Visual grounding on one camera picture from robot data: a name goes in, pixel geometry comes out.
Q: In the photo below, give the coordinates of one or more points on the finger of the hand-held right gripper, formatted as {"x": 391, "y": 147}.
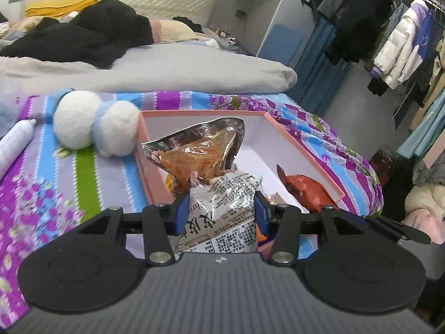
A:
{"x": 399, "y": 230}

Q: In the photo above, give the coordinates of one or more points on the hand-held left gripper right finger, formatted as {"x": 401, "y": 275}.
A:
{"x": 261, "y": 215}

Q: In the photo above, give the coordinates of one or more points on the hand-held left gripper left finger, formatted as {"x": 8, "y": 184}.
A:
{"x": 180, "y": 214}

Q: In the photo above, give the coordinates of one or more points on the white snack packet black print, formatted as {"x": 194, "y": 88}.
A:
{"x": 226, "y": 222}

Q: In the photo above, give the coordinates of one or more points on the small red-brown snack packet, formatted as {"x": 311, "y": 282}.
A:
{"x": 306, "y": 188}

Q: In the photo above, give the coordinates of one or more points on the pink cardboard box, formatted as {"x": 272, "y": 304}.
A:
{"x": 143, "y": 172}

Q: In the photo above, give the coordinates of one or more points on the silver-edged clear snack packet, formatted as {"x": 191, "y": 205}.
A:
{"x": 198, "y": 156}

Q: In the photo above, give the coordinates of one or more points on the pile of pale clothes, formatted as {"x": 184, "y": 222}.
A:
{"x": 426, "y": 208}

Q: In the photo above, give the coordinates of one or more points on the hanging teal garment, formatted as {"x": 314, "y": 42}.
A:
{"x": 422, "y": 128}

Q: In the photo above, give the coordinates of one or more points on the purple floral bedsheet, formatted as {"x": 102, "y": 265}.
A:
{"x": 69, "y": 181}

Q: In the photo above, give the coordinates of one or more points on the white and blue plush toy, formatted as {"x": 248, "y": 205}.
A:
{"x": 76, "y": 121}

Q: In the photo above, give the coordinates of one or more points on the grey duvet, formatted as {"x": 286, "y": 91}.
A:
{"x": 173, "y": 69}

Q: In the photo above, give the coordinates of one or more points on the blue curtain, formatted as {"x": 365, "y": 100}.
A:
{"x": 320, "y": 69}

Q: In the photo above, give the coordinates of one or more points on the hanging beige coat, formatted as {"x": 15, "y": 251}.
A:
{"x": 436, "y": 76}

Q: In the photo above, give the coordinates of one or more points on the blue foam board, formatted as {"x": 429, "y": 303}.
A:
{"x": 278, "y": 41}

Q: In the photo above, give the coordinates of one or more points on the white spray can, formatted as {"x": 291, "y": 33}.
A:
{"x": 14, "y": 142}

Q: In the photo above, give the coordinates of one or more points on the white and purple puffer jacket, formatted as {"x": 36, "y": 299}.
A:
{"x": 396, "y": 48}

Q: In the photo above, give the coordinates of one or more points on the pink and beige pillow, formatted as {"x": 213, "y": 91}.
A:
{"x": 173, "y": 32}

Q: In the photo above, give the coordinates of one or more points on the small black cloth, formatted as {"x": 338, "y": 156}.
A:
{"x": 187, "y": 24}

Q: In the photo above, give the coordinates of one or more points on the black jacket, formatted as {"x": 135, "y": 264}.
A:
{"x": 97, "y": 31}

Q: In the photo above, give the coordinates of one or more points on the hanging black coat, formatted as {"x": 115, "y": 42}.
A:
{"x": 361, "y": 14}

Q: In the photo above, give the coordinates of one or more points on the yellow pillow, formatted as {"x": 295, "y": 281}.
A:
{"x": 69, "y": 5}

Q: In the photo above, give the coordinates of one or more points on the black plugged wall socket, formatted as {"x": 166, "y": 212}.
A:
{"x": 240, "y": 13}

